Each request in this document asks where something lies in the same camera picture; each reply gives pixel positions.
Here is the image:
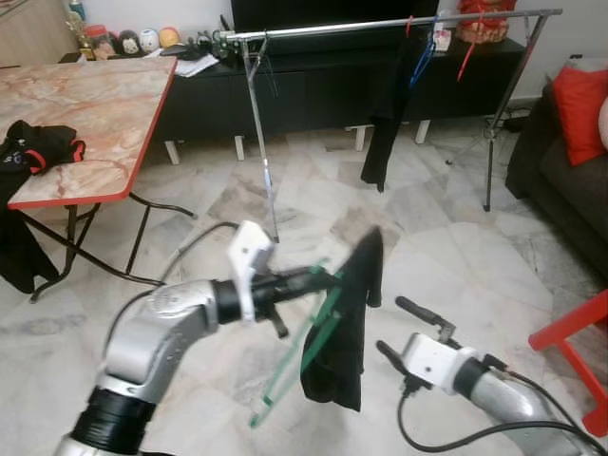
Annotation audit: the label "black round toy figure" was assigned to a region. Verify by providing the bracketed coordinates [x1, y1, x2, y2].
[114, 30, 142, 56]

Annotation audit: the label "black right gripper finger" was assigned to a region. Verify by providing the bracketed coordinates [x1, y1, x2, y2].
[375, 340, 411, 375]
[394, 296, 444, 330]

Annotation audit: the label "marble top folding table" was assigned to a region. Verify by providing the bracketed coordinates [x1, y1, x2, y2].
[0, 57, 198, 303]

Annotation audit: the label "dark brown fabric sofa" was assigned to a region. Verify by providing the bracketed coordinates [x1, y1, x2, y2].
[505, 81, 608, 281]

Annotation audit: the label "green plastic hanger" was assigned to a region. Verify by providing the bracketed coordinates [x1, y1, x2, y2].
[249, 258, 345, 428]

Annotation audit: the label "red laughing Buddha statue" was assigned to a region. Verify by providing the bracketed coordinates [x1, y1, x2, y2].
[458, 0, 519, 44]

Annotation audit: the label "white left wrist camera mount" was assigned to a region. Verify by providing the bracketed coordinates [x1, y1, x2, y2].
[228, 220, 276, 322]

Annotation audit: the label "black jacket with red trim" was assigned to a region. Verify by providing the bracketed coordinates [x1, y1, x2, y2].
[0, 122, 86, 294]

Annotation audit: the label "black flat television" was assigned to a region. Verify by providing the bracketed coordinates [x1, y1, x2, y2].
[231, 0, 440, 31]

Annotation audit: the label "red cushion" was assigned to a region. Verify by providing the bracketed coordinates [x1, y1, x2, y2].
[551, 65, 608, 167]

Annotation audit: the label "red plastic stool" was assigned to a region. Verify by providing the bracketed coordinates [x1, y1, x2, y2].
[528, 293, 608, 436]

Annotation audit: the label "gold trophy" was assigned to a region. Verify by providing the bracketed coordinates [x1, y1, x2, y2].
[65, 8, 91, 60]

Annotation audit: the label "black television console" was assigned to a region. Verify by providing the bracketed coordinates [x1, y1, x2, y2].
[62, 33, 526, 162]

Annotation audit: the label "blue plastic hanger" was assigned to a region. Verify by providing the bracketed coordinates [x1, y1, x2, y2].
[408, 28, 440, 91]

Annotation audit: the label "light wood cabinet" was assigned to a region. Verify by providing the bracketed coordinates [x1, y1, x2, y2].
[0, 0, 77, 67]

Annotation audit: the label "white paper sheets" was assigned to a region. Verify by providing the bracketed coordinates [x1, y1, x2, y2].
[169, 52, 219, 77]

